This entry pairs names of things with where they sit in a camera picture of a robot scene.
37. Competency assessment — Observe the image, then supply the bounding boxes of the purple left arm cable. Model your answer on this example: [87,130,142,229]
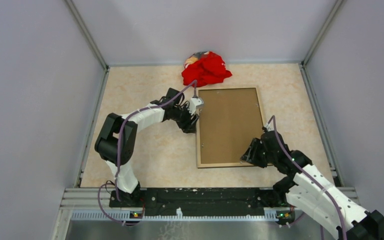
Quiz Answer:
[96,79,199,227]

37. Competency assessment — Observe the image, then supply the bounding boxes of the aluminium front rail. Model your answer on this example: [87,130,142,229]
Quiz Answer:
[60,185,365,225]

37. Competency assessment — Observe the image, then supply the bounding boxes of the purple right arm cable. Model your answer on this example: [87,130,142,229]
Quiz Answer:
[266,115,349,240]

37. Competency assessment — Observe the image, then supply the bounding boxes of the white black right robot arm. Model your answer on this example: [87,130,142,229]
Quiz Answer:
[241,130,384,240]

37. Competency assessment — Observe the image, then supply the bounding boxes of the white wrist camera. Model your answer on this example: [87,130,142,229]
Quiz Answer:
[188,97,204,115]
[262,122,274,133]

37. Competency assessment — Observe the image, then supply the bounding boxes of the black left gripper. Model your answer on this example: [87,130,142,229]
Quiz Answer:
[172,102,199,134]

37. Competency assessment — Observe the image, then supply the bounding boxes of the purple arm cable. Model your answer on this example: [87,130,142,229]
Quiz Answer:
[96,79,199,227]
[266,115,349,240]

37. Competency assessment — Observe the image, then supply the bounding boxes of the brown backing board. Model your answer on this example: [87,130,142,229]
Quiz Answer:
[199,88,265,165]

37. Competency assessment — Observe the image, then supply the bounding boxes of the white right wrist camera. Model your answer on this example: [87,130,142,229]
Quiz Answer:
[262,122,274,133]

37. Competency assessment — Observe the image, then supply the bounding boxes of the crumpled red cloth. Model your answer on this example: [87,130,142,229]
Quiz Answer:
[181,51,233,88]

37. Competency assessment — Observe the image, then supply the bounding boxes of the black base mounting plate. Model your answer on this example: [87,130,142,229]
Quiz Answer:
[109,187,296,220]

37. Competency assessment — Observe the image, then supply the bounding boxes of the light wooden picture frame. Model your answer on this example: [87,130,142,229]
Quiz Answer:
[195,86,269,169]

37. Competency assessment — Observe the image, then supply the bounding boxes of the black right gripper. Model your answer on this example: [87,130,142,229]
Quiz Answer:
[240,137,276,168]

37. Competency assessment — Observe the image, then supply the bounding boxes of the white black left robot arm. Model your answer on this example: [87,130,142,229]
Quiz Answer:
[94,88,204,207]

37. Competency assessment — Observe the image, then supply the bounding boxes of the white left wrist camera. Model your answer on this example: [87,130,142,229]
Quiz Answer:
[188,97,204,115]

